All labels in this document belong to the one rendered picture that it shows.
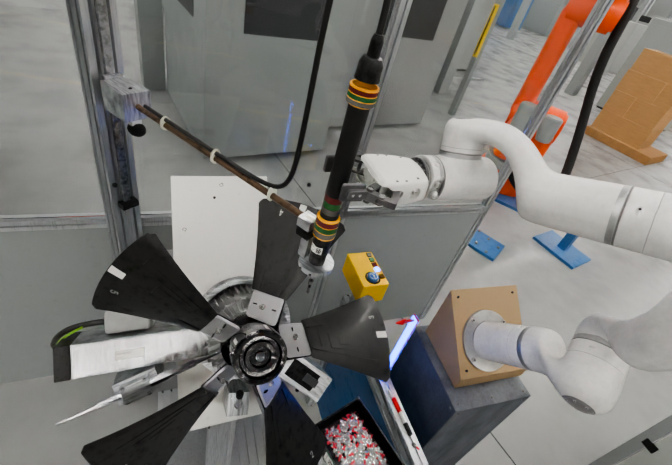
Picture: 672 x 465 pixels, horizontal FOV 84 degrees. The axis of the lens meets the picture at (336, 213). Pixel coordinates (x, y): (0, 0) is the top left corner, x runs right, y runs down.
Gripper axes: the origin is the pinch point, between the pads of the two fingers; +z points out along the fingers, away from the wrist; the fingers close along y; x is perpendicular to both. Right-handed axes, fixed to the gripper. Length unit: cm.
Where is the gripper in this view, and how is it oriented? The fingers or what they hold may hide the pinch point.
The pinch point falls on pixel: (339, 177)
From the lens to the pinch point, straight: 62.3
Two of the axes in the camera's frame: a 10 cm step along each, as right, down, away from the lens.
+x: 2.2, -7.8, -5.9
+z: -9.2, 0.3, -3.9
